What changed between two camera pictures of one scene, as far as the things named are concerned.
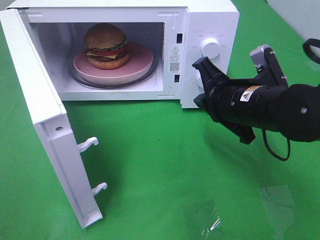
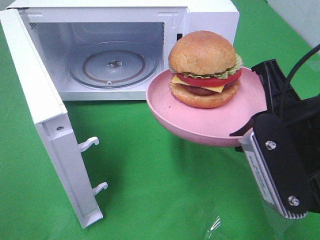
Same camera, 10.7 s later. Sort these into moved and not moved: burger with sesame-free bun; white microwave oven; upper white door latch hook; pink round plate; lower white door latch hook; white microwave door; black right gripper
Moved: pink round plate; burger with sesame-free bun; black right gripper
Not moved: white microwave oven; upper white door latch hook; lower white door latch hook; white microwave door
